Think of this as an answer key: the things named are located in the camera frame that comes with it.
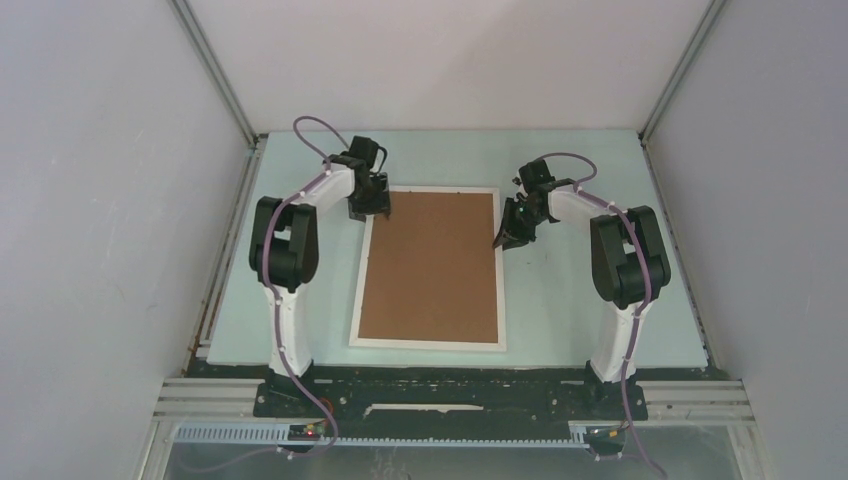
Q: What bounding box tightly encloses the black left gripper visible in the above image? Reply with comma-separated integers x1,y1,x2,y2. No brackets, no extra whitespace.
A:
348,173,392,225

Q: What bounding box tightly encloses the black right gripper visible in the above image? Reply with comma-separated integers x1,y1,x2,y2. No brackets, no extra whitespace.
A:
493,198,546,252

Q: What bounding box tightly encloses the brown backing board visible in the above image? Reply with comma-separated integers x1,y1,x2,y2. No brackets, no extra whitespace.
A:
357,192,500,345

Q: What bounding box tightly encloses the white picture frame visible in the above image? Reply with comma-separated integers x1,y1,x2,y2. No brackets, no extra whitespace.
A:
348,186,508,354

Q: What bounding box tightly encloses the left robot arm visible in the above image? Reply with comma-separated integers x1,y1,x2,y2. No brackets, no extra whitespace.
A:
248,136,391,417

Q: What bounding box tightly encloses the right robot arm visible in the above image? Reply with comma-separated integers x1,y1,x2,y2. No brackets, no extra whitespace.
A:
492,155,671,418

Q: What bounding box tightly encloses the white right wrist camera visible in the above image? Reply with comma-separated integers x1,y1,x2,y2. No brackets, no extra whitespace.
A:
512,175,526,196

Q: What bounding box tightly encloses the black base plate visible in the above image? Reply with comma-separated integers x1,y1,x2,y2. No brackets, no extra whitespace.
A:
253,366,648,442

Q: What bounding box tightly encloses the aluminium corner rail left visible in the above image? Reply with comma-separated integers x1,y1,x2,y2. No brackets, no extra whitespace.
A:
168,0,261,148

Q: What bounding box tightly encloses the aluminium corner rail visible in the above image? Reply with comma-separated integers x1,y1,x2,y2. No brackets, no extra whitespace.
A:
639,0,730,147
168,0,261,148

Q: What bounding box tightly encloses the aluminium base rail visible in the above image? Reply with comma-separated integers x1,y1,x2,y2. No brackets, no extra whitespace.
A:
134,378,776,479

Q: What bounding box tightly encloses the aluminium corner rail right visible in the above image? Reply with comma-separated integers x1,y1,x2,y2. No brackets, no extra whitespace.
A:
639,0,730,147

